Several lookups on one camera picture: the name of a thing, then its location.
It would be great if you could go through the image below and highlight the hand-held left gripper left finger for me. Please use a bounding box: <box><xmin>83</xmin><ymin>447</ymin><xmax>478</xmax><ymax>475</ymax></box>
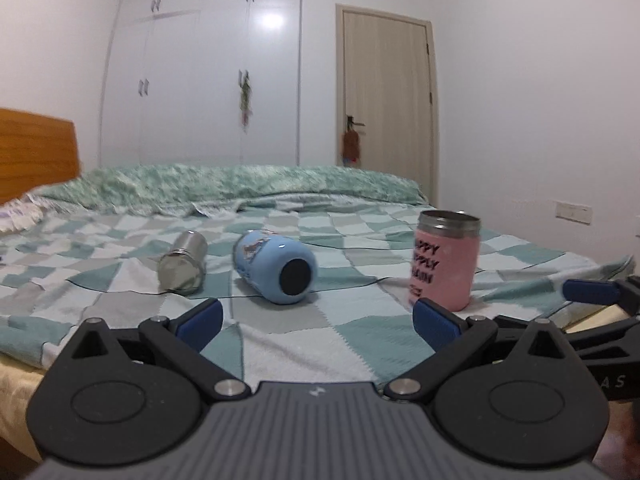
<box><xmin>49</xmin><ymin>298</ymin><xmax>252</xmax><ymax>402</ymax></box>

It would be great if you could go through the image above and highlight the green patterned quilt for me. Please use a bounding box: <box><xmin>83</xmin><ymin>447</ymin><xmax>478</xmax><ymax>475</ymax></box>
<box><xmin>30</xmin><ymin>163</ymin><xmax>437</xmax><ymax>217</ymax></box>

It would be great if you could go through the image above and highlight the red hanging door ornament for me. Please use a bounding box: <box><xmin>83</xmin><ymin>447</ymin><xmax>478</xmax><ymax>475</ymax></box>
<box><xmin>340</xmin><ymin>128</ymin><xmax>361</xmax><ymax>167</ymax></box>

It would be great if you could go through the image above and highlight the white wardrobe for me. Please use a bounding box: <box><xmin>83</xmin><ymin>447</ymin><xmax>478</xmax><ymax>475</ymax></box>
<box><xmin>99</xmin><ymin>0</ymin><xmax>304</xmax><ymax>169</ymax></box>

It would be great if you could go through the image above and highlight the yellow mattress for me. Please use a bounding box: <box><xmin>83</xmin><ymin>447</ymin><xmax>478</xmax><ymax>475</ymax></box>
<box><xmin>0</xmin><ymin>351</ymin><xmax>47</xmax><ymax>462</ymax></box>

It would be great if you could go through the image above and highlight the stainless steel cup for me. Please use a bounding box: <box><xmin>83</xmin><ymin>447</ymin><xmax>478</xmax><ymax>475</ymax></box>
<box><xmin>157</xmin><ymin>230</ymin><xmax>209</xmax><ymax>296</ymax></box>

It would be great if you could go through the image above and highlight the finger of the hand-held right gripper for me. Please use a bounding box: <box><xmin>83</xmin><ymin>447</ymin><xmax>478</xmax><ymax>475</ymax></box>
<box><xmin>561</xmin><ymin>275</ymin><xmax>640</xmax><ymax>317</ymax></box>
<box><xmin>492</xmin><ymin>314</ymin><xmax>640</xmax><ymax>362</ymax></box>

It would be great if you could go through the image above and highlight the light blue cup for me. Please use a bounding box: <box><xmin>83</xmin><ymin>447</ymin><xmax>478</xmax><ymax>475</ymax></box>
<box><xmin>234</xmin><ymin>229</ymin><xmax>319</xmax><ymax>306</ymax></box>

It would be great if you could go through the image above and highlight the green checkered bed sheet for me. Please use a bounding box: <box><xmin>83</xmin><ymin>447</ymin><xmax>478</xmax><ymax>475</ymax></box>
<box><xmin>0</xmin><ymin>195</ymin><xmax>637</xmax><ymax>388</ymax></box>

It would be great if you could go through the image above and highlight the wooden door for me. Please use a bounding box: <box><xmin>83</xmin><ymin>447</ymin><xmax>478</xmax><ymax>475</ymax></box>
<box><xmin>335</xmin><ymin>3</ymin><xmax>442</xmax><ymax>202</ymax></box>

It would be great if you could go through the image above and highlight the green hanging wardrobe ornament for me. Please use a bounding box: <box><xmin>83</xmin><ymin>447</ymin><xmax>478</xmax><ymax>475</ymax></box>
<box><xmin>237</xmin><ymin>70</ymin><xmax>254</xmax><ymax>134</ymax></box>

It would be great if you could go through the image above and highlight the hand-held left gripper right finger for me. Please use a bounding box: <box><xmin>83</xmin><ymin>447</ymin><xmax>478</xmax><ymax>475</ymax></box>
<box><xmin>383</xmin><ymin>298</ymin><xmax>594</xmax><ymax>402</ymax></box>

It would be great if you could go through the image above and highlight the floral pillow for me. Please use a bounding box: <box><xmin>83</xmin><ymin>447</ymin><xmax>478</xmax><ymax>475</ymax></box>
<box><xmin>0</xmin><ymin>197</ymin><xmax>47</xmax><ymax>234</ymax></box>

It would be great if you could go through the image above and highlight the wooden headboard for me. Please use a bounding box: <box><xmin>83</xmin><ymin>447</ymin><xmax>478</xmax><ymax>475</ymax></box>
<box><xmin>0</xmin><ymin>107</ymin><xmax>81</xmax><ymax>206</ymax></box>

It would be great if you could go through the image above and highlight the pink cup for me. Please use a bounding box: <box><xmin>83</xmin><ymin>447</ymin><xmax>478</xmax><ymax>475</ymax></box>
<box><xmin>408</xmin><ymin>210</ymin><xmax>482</xmax><ymax>312</ymax></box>

